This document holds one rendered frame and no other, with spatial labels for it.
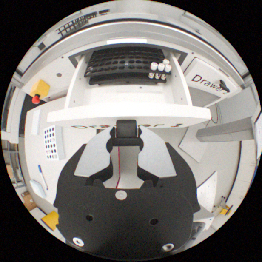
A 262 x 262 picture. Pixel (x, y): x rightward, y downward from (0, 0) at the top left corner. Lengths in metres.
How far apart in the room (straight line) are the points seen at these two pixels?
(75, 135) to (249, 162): 3.25
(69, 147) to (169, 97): 0.35
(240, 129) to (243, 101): 0.90
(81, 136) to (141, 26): 0.34
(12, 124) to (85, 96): 0.69
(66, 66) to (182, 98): 0.31
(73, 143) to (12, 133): 0.62
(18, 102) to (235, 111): 2.48
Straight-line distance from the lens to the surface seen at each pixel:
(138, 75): 0.22
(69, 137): 0.35
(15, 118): 0.83
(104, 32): 0.21
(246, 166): 3.15
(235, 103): 1.77
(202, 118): 0.16
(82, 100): 0.25
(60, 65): 0.30
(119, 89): 0.22
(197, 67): 0.28
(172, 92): 0.26
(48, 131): 0.40
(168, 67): 0.19
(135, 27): 0.20
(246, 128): 0.86
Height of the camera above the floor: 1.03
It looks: 84 degrees down
